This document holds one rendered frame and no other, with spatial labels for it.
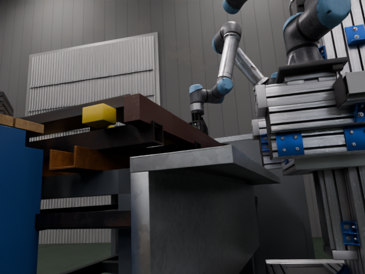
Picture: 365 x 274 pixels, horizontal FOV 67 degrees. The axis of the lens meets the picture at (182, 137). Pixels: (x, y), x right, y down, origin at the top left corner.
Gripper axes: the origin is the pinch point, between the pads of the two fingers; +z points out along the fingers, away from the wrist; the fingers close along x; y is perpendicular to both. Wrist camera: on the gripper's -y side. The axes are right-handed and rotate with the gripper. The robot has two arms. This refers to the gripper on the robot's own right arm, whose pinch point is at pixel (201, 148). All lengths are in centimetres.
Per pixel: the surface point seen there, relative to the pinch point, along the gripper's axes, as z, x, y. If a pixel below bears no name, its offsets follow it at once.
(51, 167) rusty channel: 16, -6, 93
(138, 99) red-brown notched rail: 3, 16, 91
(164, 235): 32, 21, 89
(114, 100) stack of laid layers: 1, 8, 88
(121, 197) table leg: 24, 7, 83
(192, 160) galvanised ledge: 18, 29, 95
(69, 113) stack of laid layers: 2, -6, 88
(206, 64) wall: -181, -66, -257
